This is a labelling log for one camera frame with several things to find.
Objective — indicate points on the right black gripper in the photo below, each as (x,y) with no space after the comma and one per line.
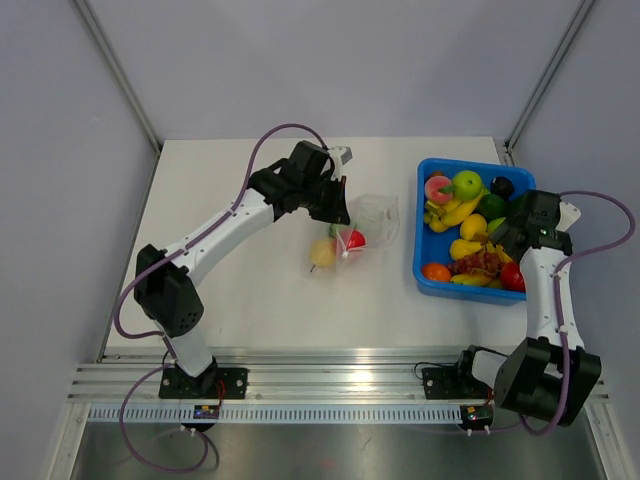
(503,234)

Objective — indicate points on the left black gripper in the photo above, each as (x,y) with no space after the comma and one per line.
(336,211)

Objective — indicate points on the green watermelon toy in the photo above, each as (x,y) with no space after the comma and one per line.
(335,229)

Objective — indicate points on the red apple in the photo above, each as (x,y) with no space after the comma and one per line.
(351,240)

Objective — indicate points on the clear zip top bag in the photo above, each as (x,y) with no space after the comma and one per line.
(376,216)

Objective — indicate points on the pale yellow pear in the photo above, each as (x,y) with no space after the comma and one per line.
(322,254)

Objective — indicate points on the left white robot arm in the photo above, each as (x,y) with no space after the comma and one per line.
(167,292)

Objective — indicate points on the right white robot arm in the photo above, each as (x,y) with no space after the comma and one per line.
(549,375)

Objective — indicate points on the light green lime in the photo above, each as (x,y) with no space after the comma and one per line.
(496,225)

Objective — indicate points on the red grape bunch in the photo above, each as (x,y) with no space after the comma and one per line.
(488,264)

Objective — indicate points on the green cucumber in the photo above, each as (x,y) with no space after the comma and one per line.
(516,205)

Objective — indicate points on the dark green avocado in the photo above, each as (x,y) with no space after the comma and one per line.
(492,206)

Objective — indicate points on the yellow lemon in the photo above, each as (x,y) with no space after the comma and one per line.
(474,228)

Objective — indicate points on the red tomato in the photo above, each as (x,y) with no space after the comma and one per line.
(511,278)

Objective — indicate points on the dark purple mangosteen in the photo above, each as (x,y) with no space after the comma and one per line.
(502,187)

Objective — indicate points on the yellow banana bunch front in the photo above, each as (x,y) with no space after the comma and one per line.
(474,279)

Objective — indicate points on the green apple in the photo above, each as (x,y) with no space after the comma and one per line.
(467,185)

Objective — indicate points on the small yellow banana bunch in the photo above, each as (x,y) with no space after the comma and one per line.
(453,213)

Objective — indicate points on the orange persimmon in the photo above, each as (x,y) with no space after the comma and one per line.
(436,272)

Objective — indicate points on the blue plastic bin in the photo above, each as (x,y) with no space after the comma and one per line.
(431,247)

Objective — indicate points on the pink peach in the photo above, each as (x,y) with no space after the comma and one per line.
(438,189)

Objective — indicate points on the right small circuit board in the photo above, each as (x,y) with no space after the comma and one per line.
(476,417)

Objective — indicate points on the small circuit board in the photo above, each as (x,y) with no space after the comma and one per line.
(476,417)
(211,412)

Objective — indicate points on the left small circuit board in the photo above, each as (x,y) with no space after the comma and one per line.
(211,412)

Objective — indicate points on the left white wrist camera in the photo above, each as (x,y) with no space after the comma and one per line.
(340,156)

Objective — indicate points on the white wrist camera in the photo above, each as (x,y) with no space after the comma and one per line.
(340,156)
(569,215)

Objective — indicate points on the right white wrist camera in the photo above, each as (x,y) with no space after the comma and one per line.
(569,215)

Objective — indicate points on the right aluminium frame post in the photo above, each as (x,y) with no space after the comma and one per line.
(551,70)

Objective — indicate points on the aluminium frame post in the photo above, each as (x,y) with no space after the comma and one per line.
(98,36)
(551,70)

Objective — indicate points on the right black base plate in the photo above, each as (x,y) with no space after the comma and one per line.
(444,382)

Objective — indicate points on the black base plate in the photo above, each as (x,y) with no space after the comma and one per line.
(222,383)
(444,382)

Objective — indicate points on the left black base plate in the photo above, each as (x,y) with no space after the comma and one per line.
(222,383)

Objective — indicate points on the aluminium rail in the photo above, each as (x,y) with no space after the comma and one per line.
(315,376)

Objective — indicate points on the white slotted cable duct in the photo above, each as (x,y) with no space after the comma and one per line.
(282,414)

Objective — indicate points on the left aluminium frame post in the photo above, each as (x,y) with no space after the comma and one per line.
(98,36)

